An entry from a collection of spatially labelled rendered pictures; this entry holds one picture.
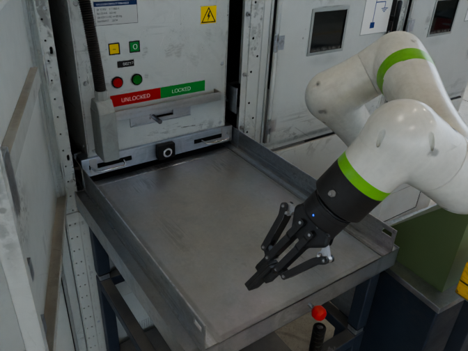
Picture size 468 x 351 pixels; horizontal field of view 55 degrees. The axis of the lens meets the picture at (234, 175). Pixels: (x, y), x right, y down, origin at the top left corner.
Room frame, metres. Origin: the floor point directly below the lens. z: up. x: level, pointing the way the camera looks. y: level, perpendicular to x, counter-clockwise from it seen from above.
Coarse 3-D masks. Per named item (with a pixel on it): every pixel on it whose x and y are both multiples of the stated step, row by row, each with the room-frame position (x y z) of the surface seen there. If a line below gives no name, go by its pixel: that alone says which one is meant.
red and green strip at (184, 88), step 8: (160, 88) 1.32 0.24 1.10; (168, 88) 1.34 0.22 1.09; (176, 88) 1.35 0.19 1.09; (184, 88) 1.37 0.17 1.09; (192, 88) 1.39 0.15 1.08; (200, 88) 1.41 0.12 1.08; (112, 96) 1.23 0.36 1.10; (120, 96) 1.25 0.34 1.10; (128, 96) 1.26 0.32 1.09; (136, 96) 1.28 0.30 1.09; (144, 96) 1.29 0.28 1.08; (152, 96) 1.30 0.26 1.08; (160, 96) 1.32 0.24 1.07; (168, 96) 1.34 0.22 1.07; (120, 104) 1.24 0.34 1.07
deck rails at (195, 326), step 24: (240, 144) 1.44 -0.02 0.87; (264, 168) 1.30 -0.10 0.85; (288, 168) 1.23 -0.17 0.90; (96, 192) 1.03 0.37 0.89; (312, 192) 1.14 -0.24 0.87; (120, 216) 0.99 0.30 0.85; (120, 240) 0.89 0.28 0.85; (360, 240) 0.94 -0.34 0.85; (384, 240) 0.92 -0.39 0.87; (144, 264) 0.79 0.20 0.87; (168, 288) 0.69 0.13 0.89; (192, 312) 0.61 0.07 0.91; (192, 336) 0.60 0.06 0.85
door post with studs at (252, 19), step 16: (256, 0) 1.47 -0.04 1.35; (256, 16) 1.48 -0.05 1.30; (256, 32) 1.48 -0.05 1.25; (240, 48) 1.50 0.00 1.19; (256, 48) 1.48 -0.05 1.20; (240, 64) 1.50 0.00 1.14; (256, 64) 1.49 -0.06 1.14; (240, 80) 1.49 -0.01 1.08; (256, 80) 1.49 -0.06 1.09; (240, 96) 1.46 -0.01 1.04; (256, 96) 1.49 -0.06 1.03; (240, 112) 1.46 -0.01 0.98; (240, 128) 1.45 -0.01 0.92
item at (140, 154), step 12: (204, 132) 1.40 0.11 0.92; (216, 132) 1.43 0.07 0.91; (228, 132) 1.46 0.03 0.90; (144, 144) 1.28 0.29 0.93; (156, 144) 1.30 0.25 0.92; (180, 144) 1.35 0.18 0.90; (192, 144) 1.37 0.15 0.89; (204, 144) 1.40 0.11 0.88; (84, 156) 1.18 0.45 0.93; (96, 156) 1.19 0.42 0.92; (120, 156) 1.22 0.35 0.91; (132, 156) 1.25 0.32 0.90; (144, 156) 1.27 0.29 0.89; (156, 156) 1.30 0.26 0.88; (84, 168) 1.16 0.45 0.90; (120, 168) 1.22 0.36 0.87
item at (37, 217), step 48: (0, 0) 0.71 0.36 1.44; (0, 48) 0.77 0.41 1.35; (0, 96) 0.69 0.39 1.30; (0, 144) 0.63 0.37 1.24; (0, 192) 0.50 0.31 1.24; (48, 192) 0.96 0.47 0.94; (0, 240) 0.49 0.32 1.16; (48, 240) 0.84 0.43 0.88; (48, 288) 0.72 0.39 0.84; (48, 336) 0.59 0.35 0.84
